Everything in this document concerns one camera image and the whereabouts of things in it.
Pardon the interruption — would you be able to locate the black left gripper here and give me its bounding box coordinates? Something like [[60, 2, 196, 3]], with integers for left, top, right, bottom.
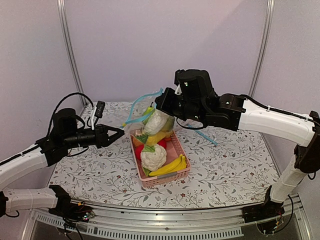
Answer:
[[63, 124, 125, 149]]

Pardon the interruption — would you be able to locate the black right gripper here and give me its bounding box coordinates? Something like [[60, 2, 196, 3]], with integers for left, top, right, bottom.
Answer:
[[155, 86, 207, 123]]

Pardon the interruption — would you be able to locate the white toy napa cabbage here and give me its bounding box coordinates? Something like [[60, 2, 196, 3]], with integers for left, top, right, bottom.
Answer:
[[143, 110, 169, 136]]

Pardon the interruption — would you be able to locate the clear zip top bag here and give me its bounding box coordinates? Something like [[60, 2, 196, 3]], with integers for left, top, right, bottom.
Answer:
[[122, 88, 175, 146]]

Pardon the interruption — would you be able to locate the yellow toy lemon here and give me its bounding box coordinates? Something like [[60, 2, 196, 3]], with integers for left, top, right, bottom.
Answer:
[[145, 132, 166, 146]]

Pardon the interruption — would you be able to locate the white toy cauliflower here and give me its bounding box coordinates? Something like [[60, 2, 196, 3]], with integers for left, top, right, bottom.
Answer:
[[141, 144, 167, 172]]

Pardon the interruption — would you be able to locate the green toy pear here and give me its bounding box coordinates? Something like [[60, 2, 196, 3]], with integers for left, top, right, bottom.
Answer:
[[142, 102, 155, 125]]

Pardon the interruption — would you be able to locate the yellow green toy mango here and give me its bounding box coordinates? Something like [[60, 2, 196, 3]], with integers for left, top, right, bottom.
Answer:
[[161, 116, 175, 133]]

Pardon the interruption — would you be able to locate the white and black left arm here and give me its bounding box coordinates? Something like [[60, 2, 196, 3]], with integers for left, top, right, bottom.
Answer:
[[0, 108, 125, 221]]

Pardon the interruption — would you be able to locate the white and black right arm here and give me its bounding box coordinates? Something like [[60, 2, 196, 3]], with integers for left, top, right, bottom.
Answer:
[[155, 69, 320, 218]]

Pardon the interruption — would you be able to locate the red toy fruit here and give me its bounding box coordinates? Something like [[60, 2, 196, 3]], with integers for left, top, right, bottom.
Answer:
[[134, 139, 167, 161]]

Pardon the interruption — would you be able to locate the pink perforated plastic basket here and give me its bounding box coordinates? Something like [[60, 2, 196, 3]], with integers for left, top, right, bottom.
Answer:
[[130, 132, 191, 188]]

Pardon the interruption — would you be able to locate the yellow toy banana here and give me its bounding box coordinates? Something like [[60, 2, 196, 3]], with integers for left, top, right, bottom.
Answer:
[[148, 154, 187, 177]]

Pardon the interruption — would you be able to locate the floral patterned table mat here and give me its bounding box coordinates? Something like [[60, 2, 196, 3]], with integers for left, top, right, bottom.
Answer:
[[48, 101, 281, 210]]

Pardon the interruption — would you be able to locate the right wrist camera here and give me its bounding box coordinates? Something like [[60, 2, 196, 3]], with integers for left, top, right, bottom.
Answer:
[[174, 69, 185, 86]]

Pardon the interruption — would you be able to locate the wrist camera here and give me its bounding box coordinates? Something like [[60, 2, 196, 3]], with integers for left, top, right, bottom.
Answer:
[[174, 69, 185, 86], [94, 100, 106, 119]]

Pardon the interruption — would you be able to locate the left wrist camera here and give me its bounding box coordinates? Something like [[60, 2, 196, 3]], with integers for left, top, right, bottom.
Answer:
[[94, 100, 106, 119]]

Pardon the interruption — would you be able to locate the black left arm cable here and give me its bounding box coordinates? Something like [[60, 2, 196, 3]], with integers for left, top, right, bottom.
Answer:
[[48, 92, 96, 131]]

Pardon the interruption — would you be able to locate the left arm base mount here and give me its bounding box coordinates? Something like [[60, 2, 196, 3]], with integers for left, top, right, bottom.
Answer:
[[48, 185, 95, 223]]

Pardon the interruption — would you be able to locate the aluminium front frame rail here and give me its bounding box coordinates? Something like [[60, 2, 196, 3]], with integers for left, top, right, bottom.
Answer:
[[22, 194, 313, 240]]

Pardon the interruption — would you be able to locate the aluminium left corner post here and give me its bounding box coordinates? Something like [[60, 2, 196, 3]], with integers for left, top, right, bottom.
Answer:
[[56, 0, 84, 94]]

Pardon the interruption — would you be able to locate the aluminium corner post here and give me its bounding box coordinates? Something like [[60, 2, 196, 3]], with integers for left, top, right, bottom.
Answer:
[[248, 0, 275, 98], [56, 0, 84, 94]]

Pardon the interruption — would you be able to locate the aluminium right corner post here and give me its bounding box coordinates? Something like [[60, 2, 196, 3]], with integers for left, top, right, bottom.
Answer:
[[248, 0, 275, 98]]

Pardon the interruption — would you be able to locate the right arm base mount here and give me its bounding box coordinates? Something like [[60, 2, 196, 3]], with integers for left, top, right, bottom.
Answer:
[[241, 186, 285, 235]]

